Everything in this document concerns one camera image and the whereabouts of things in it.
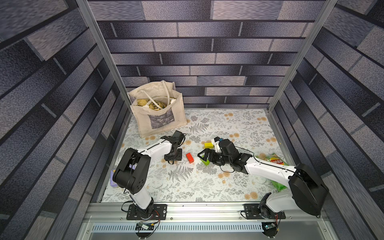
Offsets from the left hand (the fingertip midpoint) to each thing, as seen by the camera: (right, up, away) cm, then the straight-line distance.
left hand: (177, 156), depth 92 cm
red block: (+8, -1, -1) cm, 8 cm away
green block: (+18, -3, -4) cm, 19 cm away
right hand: (+14, +3, -9) cm, 17 cm away
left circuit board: (-15, -29, -21) cm, 39 cm away
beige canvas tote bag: (-12, +32, -2) cm, 34 cm away
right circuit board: (+49, -30, -19) cm, 60 cm away
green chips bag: (+57, +1, -6) cm, 58 cm away
